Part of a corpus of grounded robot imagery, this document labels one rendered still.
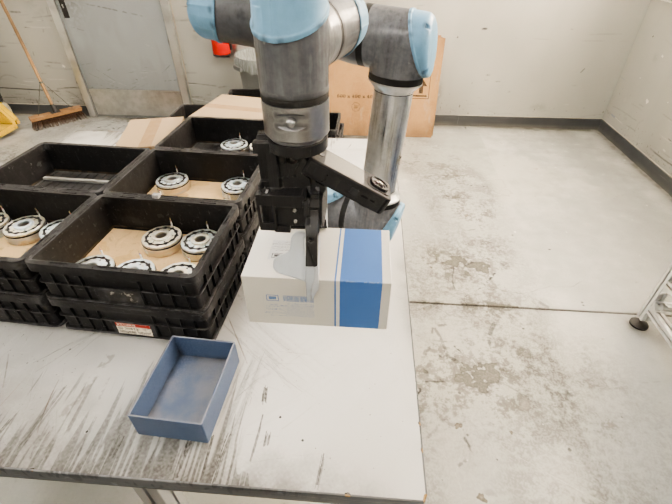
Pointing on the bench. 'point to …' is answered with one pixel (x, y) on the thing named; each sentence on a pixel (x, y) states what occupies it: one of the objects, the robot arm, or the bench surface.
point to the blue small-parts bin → (186, 389)
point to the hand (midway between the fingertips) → (320, 266)
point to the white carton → (284, 304)
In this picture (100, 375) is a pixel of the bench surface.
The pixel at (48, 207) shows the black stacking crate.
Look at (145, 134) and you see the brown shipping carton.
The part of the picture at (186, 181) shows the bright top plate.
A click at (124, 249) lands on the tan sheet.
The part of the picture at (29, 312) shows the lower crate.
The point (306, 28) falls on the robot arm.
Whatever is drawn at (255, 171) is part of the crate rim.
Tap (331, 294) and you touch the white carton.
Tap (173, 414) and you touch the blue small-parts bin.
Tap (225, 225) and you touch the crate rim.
